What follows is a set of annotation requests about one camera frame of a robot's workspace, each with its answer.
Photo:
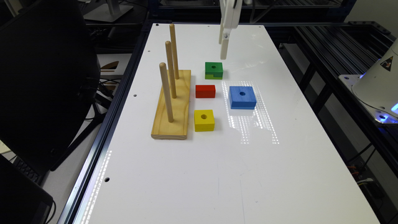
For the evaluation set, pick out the wooden peg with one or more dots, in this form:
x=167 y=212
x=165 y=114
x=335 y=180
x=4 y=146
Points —
x=166 y=88
x=168 y=48
x=174 y=50

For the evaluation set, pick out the yellow wooden block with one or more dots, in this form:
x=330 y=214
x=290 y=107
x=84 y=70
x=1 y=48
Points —
x=204 y=120

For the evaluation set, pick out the near wooden peg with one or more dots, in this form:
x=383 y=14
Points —
x=166 y=88

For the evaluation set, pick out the red wooden block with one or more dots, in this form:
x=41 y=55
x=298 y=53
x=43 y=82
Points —
x=205 y=91

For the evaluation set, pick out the black laptop corner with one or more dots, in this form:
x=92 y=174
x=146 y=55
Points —
x=22 y=201

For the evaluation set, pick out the monitor stand base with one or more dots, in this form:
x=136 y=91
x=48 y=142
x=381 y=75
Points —
x=108 y=12

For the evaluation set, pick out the black aluminium frame rack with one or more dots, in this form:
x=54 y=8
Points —
x=332 y=50

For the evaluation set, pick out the middle wooden peg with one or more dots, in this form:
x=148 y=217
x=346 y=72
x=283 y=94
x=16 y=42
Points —
x=168 y=48

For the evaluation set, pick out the wooden peg base board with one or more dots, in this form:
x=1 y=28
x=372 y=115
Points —
x=177 y=130

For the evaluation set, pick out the green wooden block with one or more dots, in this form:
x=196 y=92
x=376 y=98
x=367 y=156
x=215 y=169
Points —
x=214 y=70

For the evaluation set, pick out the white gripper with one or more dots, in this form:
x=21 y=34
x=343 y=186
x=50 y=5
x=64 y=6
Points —
x=230 y=14

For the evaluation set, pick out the blue wooden block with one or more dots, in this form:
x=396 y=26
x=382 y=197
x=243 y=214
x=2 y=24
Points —
x=242 y=97

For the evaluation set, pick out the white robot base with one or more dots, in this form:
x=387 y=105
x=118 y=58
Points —
x=376 y=89

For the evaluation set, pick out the far wooden peg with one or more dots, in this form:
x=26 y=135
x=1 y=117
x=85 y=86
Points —
x=174 y=50

